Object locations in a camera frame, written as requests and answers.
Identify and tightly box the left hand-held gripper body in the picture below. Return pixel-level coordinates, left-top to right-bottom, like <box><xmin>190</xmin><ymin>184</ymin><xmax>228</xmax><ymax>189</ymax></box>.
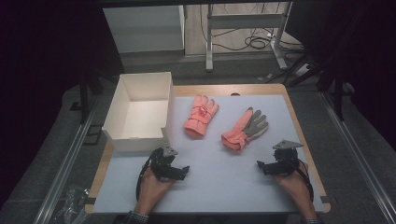
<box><xmin>150</xmin><ymin>144</ymin><xmax>179</xmax><ymax>181</ymax></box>

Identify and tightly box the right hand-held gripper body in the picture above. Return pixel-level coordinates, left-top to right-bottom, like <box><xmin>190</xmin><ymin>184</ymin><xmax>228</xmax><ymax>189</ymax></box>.
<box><xmin>272</xmin><ymin>139</ymin><xmax>304</xmax><ymax>177</ymax></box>

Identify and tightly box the pink and grey glove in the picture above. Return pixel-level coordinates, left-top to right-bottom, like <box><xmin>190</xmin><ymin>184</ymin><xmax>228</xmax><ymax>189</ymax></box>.
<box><xmin>220</xmin><ymin>106</ymin><xmax>270</xmax><ymax>153</ymax></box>

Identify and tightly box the white box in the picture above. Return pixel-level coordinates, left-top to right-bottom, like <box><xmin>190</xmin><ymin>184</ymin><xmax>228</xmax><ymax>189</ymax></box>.
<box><xmin>102</xmin><ymin>72</ymin><xmax>176</xmax><ymax>153</ymax></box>

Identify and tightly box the pink glove with red print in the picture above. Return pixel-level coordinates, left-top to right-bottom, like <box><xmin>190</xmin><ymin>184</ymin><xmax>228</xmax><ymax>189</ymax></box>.
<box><xmin>183</xmin><ymin>94</ymin><xmax>220</xmax><ymax>138</ymax></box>

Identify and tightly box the person's left hand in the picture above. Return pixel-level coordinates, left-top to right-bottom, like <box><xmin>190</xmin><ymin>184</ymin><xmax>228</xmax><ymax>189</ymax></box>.
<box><xmin>134</xmin><ymin>169</ymin><xmax>176</xmax><ymax>213</ymax></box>

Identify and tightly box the person's right hand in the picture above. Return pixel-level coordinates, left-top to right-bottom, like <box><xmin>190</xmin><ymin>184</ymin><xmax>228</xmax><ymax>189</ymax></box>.
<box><xmin>274</xmin><ymin>162</ymin><xmax>317</xmax><ymax>217</ymax></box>

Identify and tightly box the pale blue table mat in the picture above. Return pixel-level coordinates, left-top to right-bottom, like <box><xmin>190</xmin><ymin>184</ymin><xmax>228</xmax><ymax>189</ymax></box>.
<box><xmin>92</xmin><ymin>94</ymin><xmax>325</xmax><ymax>215</ymax></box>

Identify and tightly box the black stand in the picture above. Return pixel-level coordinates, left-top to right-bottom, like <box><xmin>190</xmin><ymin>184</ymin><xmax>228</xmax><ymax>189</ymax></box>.
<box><xmin>69</xmin><ymin>73</ymin><xmax>106</xmax><ymax>125</ymax></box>
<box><xmin>317</xmin><ymin>70</ymin><xmax>347</xmax><ymax>121</ymax></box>

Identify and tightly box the white power strip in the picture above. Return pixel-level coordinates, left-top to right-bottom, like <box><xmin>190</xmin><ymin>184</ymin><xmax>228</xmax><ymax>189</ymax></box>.
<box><xmin>293</xmin><ymin>63</ymin><xmax>311</xmax><ymax>77</ymax></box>

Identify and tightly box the clear plastic bag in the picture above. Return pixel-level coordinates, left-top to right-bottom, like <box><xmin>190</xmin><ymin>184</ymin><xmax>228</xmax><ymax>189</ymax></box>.
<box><xmin>50</xmin><ymin>185</ymin><xmax>92</xmax><ymax>224</ymax></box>

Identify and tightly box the white cabinet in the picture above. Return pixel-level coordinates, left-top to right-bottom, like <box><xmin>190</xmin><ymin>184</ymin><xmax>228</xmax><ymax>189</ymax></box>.
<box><xmin>102</xmin><ymin>4</ymin><xmax>187</xmax><ymax>54</ymax></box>

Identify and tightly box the left hand-held gripper black cable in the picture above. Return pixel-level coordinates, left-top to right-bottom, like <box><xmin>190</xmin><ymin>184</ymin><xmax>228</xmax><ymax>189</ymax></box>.
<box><xmin>135</xmin><ymin>150</ymin><xmax>158</xmax><ymax>203</ymax></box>

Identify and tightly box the hand-held gripper black cable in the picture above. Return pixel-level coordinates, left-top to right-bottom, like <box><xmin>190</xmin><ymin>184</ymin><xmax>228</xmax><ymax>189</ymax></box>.
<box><xmin>135</xmin><ymin>150</ymin><xmax>158</xmax><ymax>203</ymax></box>
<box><xmin>295</xmin><ymin>158</ymin><xmax>315</xmax><ymax>203</ymax></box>

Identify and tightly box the right hand-held gripper black cable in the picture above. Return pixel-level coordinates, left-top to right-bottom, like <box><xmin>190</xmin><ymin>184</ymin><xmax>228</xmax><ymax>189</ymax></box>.
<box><xmin>295</xmin><ymin>158</ymin><xmax>315</xmax><ymax>203</ymax></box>

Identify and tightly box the aluminium rail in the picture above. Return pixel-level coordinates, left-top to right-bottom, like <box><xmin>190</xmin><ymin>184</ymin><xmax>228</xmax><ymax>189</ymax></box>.
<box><xmin>32</xmin><ymin>95</ymin><xmax>101</xmax><ymax>224</ymax></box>
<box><xmin>319</xmin><ymin>91</ymin><xmax>396</xmax><ymax>224</ymax></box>

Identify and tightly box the black floor bracket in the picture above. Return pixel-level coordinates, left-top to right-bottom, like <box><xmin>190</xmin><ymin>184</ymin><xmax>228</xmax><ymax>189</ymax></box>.
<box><xmin>81</xmin><ymin>123</ymin><xmax>104</xmax><ymax>147</ymax></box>

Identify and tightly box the tangle of black floor cables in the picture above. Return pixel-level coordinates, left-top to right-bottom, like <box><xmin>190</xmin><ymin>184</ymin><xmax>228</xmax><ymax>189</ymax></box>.
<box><xmin>199</xmin><ymin>3</ymin><xmax>305</xmax><ymax>53</ymax></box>

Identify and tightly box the grey metal desk frame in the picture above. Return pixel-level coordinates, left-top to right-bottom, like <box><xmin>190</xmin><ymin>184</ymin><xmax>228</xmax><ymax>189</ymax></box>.
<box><xmin>205</xmin><ymin>1</ymin><xmax>293</xmax><ymax>73</ymax></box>

